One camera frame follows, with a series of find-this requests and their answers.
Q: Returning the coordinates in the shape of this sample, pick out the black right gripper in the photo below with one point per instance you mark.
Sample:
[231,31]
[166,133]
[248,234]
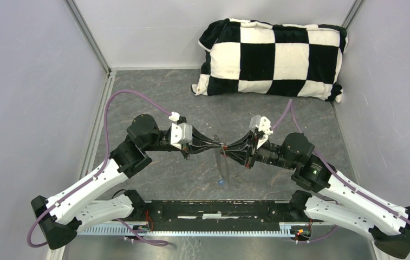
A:
[233,149]

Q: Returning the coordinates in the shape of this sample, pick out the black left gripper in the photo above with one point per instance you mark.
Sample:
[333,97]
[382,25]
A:
[198,144]

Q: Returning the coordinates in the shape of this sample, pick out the silver metal key holder plate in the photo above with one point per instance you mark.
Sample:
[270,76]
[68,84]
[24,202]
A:
[222,163]

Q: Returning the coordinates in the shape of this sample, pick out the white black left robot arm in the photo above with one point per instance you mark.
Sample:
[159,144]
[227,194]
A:
[61,216]

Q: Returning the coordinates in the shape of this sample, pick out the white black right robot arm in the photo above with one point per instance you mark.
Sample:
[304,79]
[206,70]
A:
[327,194]

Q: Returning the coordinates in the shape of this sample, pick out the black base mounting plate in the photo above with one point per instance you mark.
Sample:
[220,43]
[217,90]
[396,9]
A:
[216,215]

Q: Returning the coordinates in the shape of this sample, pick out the black white checkered pillow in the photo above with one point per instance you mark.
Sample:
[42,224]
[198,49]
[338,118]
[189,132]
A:
[249,56]

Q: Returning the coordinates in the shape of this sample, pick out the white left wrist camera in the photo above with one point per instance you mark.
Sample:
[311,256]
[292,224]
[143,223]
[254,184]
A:
[181,131]

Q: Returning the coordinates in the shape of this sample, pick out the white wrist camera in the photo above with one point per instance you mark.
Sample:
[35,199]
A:
[260,126]
[181,131]

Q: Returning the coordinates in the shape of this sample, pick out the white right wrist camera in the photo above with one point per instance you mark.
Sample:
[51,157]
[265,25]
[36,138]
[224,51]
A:
[260,126]

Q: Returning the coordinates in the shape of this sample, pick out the aluminium frame rail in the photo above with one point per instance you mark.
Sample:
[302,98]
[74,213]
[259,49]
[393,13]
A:
[122,207]

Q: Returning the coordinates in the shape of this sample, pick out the white toothed cable duct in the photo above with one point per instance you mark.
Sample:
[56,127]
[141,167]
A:
[121,230]

